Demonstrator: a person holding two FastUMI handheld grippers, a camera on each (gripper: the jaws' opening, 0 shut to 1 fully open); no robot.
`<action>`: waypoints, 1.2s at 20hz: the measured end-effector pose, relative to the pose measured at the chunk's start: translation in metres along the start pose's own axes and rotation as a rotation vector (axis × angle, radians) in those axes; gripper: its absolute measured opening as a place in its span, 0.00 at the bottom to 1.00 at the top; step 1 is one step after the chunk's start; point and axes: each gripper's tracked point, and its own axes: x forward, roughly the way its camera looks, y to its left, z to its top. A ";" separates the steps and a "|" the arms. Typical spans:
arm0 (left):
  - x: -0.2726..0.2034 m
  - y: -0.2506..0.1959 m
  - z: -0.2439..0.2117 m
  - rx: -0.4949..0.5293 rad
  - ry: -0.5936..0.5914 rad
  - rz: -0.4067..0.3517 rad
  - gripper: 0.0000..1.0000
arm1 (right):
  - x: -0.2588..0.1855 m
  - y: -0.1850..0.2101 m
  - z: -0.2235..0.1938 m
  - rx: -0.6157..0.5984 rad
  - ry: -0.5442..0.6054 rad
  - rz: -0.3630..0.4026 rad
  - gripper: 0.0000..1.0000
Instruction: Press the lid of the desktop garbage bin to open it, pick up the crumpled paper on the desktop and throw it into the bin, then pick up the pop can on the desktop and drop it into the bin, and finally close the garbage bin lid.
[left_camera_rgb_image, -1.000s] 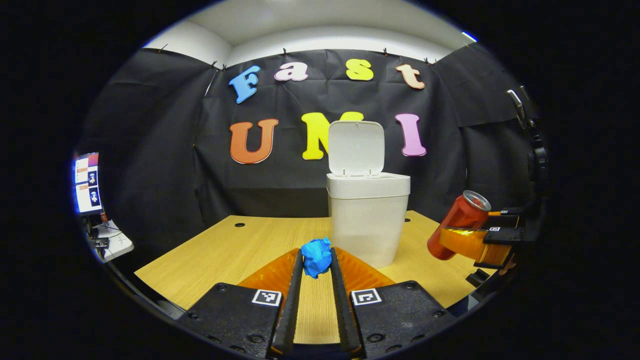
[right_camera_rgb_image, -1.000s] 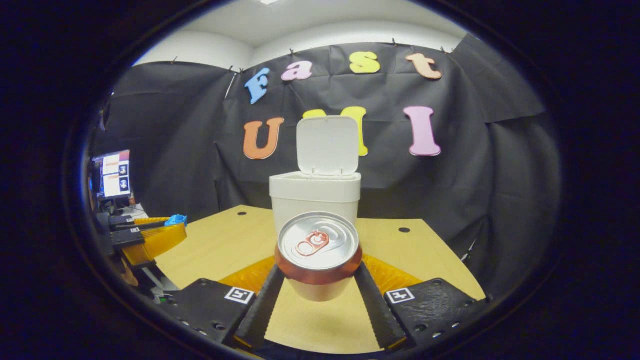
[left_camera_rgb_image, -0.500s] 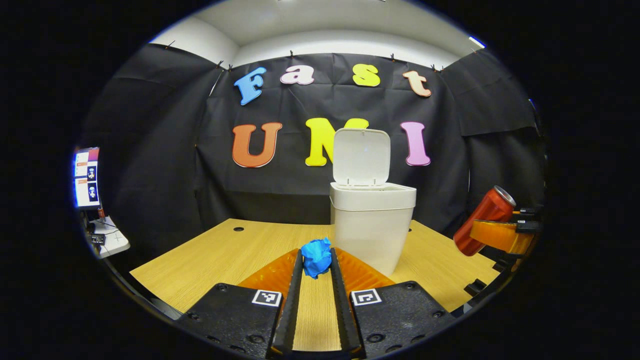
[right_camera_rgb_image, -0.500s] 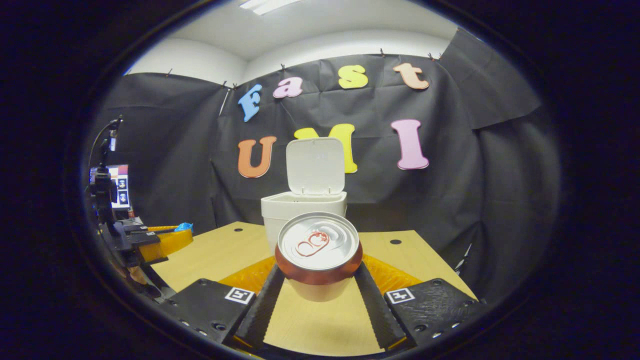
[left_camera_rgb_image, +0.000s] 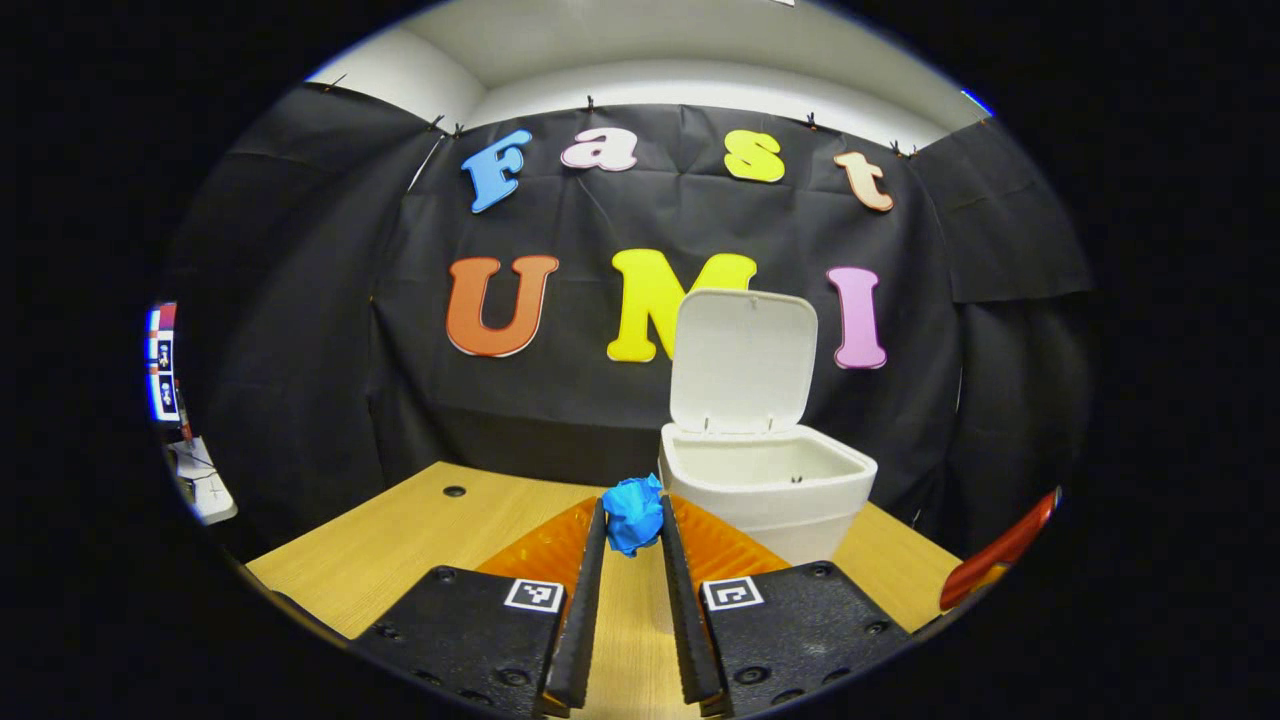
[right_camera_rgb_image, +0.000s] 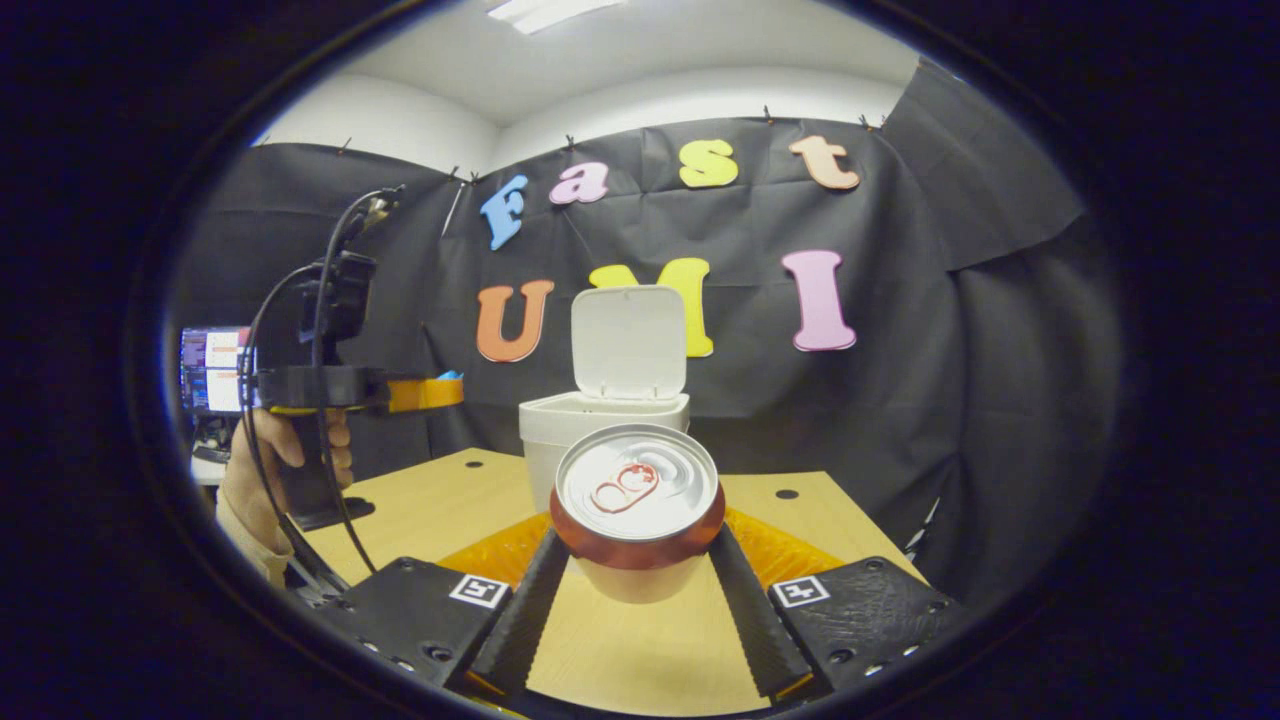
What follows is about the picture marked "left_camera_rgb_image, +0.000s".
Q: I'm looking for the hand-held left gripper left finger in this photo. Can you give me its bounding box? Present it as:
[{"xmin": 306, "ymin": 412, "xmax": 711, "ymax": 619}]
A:
[{"xmin": 350, "ymin": 497, "xmax": 608, "ymax": 719}]

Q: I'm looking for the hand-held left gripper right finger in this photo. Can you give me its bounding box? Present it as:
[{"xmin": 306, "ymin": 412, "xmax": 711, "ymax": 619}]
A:
[{"xmin": 660, "ymin": 495, "xmax": 913, "ymax": 719}]

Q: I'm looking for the blue paper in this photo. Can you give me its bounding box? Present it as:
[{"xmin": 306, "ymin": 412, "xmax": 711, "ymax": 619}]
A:
[{"xmin": 601, "ymin": 473, "xmax": 667, "ymax": 557}]

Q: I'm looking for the white desktop garbage bin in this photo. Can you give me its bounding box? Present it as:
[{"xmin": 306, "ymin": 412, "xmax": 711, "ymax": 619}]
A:
[{"xmin": 658, "ymin": 288, "xmax": 879, "ymax": 567}]

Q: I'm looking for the red pop can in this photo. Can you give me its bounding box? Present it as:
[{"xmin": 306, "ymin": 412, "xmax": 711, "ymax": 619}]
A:
[{"xmin": 939, "ymin": 488, "xmax": 1061, "ymax": 613}]

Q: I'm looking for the wooden desktop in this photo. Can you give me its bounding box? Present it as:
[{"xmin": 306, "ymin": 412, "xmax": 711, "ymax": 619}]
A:
[{"xmin": 245, "ymin": 460, "xmax": 963, "ymax": 720}]

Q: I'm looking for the black backdrop cloth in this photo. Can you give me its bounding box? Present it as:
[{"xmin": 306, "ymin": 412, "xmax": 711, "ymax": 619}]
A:
[{"xmin": 165, "ymin": 80, "xmax": 1096, "ymax": 561}]

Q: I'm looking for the computer monitor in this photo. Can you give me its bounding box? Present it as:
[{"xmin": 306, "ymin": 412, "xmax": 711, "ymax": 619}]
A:
[{"xmin": 147, "ymin": 302, "xmax": 183, "ymax": 423}]

